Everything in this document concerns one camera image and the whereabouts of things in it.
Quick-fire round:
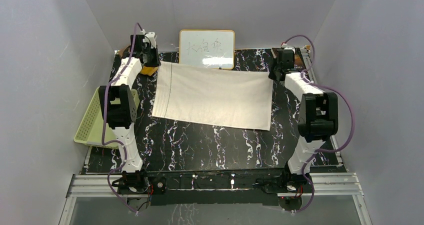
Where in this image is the white towel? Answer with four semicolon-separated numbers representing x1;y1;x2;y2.
151;61;273;131

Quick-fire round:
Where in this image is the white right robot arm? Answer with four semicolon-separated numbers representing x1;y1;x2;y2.
268;47;338;192

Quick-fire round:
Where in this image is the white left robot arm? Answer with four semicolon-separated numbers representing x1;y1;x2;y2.
98;32;160;173

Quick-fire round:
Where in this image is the brown and yellow cloth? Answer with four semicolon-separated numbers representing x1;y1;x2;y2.
117;45;159;76

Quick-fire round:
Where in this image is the dark paperback book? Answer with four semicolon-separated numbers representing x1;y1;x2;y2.
271;47;306;71

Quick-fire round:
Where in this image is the small framed whiteboard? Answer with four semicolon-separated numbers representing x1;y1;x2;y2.
179;29;236;70

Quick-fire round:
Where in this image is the green perforated plastic basket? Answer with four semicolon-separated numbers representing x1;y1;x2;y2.
73;88;140;149

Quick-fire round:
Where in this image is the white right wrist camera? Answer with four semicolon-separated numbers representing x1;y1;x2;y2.
280;42;296;52

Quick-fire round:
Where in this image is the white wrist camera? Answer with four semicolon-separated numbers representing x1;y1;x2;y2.
142;32;157;49
280;42;296;52

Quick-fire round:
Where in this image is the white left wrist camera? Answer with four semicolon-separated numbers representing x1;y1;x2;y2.
142;32;157;49

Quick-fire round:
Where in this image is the aluminium base frame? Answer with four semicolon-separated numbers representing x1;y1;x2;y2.
59;168;371;225

